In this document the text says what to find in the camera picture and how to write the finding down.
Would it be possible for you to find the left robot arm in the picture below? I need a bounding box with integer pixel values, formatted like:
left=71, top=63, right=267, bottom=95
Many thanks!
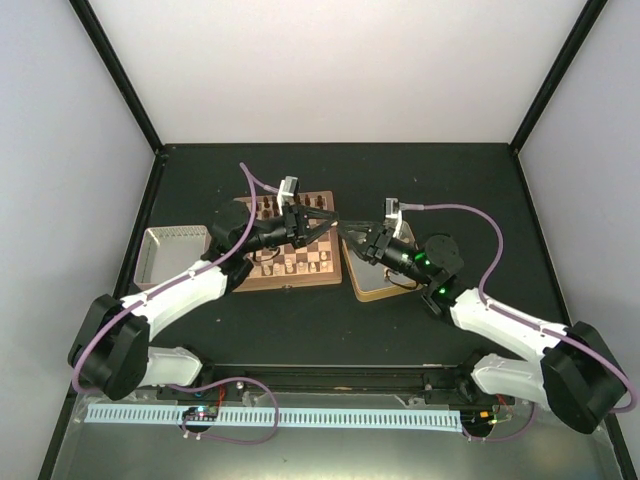
left=68, top=200, right=339, bottom=400

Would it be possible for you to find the gold metal tin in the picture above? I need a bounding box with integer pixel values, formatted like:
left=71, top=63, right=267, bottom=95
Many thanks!
left=339, top=221, right=422, bottom=302

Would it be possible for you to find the black frame post right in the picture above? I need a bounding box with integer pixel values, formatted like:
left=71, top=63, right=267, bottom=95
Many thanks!
left=509, top=0, right=608, bottom=156

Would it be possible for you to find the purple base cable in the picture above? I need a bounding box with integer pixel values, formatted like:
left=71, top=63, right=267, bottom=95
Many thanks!
left=460, top=399, right=536, bottom=444
left=179, top=375, right=280, bottom=445

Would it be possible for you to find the small circuit board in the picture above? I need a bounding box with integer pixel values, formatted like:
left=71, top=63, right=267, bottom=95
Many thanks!
left=182, top=406, right=219, bottom=422

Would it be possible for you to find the black frame post left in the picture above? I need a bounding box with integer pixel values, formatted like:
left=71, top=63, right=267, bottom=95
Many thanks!
left=69, top=0, right=164, bottom=154

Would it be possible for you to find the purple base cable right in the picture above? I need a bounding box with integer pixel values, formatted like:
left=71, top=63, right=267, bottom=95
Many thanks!
left=460, top=399, right=536, bottom=444

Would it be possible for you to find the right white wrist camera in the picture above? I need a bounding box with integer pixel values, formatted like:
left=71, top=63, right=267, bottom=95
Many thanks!
left=383, top=197, right=403, bottom=239

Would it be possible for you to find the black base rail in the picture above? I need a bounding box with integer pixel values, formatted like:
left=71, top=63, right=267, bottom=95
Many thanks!
left=149, top=362, right=481, bottom=406

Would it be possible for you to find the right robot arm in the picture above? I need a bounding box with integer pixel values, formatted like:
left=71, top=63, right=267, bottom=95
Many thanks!
left=337, top=221, right=638, bottom=434

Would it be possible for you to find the wooden chess board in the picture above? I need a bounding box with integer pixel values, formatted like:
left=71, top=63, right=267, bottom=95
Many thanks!
left=234, top=190, right=342, bottom=293

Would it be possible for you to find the dark chess pieces group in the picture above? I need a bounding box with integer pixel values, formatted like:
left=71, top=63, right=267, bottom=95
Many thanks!
left=257, top=193, right=332, bottom=220

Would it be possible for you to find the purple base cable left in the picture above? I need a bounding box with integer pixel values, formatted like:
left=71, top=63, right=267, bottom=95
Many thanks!
left=179, top=375, right=280, bottom=445

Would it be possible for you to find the black frame post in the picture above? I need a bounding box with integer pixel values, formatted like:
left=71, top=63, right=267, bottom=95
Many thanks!
left=69, top=0, right=164, bottom=154
left=509, top=0, right=608, bottom=156

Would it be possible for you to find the white slotted cable duct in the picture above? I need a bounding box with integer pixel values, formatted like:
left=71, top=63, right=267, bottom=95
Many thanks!
left=84, top=404, right=463, bottom=433

